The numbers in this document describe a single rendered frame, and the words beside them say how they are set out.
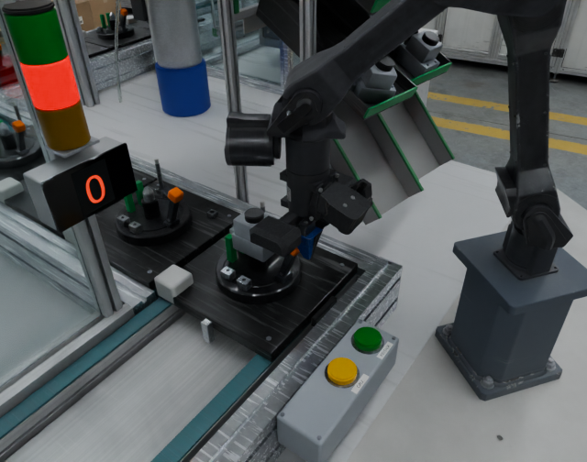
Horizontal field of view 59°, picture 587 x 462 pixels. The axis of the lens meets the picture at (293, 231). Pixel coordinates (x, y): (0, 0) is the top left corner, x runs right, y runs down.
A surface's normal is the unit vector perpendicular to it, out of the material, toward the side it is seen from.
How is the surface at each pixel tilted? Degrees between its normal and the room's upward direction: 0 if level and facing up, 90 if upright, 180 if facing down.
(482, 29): 90
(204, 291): 0
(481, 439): 0
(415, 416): 0
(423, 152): 45
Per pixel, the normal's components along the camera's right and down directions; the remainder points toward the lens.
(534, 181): -0.20, 0.12
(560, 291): -0.02, -0.80
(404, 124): 0.48, -0.27
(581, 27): -0.47, 0.53
